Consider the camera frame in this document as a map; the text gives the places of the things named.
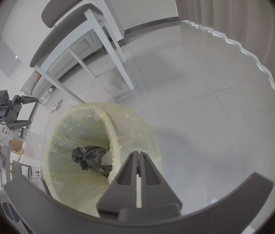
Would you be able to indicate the white trash bin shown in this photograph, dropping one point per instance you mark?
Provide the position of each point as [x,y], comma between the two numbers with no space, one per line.
[110,130]

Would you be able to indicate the white curtain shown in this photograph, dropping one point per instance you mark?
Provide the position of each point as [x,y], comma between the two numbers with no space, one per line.
[237,16]

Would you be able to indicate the yellow plastic bag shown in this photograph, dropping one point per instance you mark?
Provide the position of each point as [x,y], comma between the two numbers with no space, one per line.
[140,135]

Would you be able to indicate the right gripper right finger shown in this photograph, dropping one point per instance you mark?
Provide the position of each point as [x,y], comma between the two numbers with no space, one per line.
[157,191]

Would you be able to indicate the black plastic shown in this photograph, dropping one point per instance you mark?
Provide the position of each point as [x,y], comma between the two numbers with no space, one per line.
[88,156]

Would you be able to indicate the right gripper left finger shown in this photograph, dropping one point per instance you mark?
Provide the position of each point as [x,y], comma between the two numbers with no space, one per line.
[125,191]

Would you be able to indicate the white sofa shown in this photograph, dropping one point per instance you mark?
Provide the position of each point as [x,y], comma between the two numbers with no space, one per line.
[31,85]

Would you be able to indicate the grey and white chair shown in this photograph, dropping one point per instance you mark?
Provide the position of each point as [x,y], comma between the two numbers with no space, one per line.
[61,28]

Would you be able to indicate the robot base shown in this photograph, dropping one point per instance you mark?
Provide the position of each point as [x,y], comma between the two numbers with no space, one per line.
[10,211]

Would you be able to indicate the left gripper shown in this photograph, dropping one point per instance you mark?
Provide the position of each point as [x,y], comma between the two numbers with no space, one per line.
[12,110]

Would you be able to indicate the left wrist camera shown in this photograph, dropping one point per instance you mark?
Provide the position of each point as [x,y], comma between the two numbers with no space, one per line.
[3,97]

